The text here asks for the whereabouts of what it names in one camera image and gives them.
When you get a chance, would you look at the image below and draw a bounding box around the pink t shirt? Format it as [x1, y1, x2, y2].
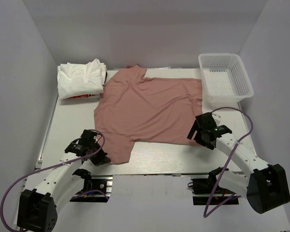
[94, 66, 203, 164]

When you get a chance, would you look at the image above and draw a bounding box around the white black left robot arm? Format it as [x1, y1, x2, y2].
[17, 130, 110, 232]

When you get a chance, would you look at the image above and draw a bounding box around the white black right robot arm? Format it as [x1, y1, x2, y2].
[188, 112, 290, 214]

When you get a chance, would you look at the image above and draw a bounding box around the red folded shirt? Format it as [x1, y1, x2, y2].
[70, 94, 101, 99]

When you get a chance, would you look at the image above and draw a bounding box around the white perforated plastic basket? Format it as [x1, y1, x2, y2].
[198, 53, 254, 105]

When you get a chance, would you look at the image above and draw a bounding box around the white folded t shirt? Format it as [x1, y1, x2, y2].
[57, 58, 107, 100]

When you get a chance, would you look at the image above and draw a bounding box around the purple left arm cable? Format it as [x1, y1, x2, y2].
[0, 131, 110, 232]

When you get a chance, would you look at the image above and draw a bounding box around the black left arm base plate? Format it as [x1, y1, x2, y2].
[70, 176, 113, 203]

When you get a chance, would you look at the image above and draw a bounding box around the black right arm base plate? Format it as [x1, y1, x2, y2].
[189, 178, 240, 206]

